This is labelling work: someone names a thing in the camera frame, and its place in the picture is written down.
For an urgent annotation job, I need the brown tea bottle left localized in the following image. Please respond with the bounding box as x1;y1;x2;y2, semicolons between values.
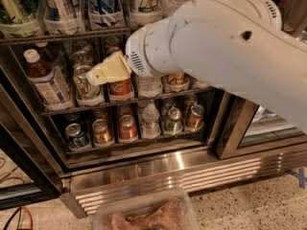
24;49;70;110

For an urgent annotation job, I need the orange can bottom shelf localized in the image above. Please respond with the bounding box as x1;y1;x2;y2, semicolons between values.
185;104;204;130

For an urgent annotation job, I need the fridge sliding glass door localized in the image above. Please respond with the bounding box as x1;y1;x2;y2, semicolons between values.
217;0;307;158

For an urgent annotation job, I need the red can bottom shelf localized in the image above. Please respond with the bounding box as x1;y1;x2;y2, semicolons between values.
119;115;138;142

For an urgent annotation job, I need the clear plastic container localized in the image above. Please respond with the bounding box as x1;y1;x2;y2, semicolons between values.
93;188;200;230

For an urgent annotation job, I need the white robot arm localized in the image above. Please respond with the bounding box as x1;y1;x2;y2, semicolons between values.
86;0;307;132

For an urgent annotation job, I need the green can top shelf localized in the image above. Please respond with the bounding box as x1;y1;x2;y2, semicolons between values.
0;0;41;37

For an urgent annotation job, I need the blue pepsi can bottom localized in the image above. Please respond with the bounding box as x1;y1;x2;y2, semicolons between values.
65;123;91;150

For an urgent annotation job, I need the silver can top shelf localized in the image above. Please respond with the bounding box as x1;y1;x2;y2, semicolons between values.
44;0;85;35

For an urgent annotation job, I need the gold can shelf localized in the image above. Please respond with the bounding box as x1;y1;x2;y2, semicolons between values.
92;119;114;147
164;73;190;93

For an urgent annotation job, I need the green can bottom shelf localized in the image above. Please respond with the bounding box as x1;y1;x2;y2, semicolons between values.
164;107;182;135

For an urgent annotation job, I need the blue pepsi can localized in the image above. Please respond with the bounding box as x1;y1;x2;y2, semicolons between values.
88;0;121;27
65;123;91;150

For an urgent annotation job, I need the brown tea bottle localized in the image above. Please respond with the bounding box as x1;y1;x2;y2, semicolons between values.
24;49;70;110
193;80;209;89

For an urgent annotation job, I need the clear water bottle middle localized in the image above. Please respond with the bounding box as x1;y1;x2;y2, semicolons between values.
137;77;162;97

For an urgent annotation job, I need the orange cable on floor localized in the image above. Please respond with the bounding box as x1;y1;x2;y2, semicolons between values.
2;205;35;230

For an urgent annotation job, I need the steel fridge vent grille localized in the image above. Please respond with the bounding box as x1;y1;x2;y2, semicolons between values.
60;142;307;219

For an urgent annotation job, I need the green white 7up can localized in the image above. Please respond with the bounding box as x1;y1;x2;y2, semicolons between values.
73;65;105;106

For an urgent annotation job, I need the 7up can top shelf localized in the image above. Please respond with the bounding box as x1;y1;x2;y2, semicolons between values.
130;0;160;25

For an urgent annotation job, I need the green can shelf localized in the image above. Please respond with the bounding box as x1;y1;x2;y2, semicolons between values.
164;107;182;135
0;0;41;37

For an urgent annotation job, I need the small water bottle bottom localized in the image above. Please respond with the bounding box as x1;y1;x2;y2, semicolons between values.
141;103;160;139

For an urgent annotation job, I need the gold can middle shelf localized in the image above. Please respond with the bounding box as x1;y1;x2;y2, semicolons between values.
164;73;190;93

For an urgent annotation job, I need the red coca-cola can middle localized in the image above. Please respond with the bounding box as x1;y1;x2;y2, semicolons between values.
108;79;134;102

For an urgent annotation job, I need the gold can bottom shelf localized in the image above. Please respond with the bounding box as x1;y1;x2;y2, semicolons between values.
92;119;114;147

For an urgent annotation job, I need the brown tea bottle right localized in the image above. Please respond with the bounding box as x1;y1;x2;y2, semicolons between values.
193;80;209;89

